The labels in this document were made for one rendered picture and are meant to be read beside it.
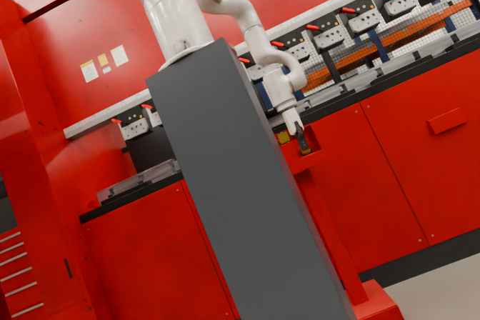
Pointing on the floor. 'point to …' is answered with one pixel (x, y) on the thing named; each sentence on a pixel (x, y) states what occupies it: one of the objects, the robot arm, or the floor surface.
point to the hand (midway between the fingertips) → (303, 144)
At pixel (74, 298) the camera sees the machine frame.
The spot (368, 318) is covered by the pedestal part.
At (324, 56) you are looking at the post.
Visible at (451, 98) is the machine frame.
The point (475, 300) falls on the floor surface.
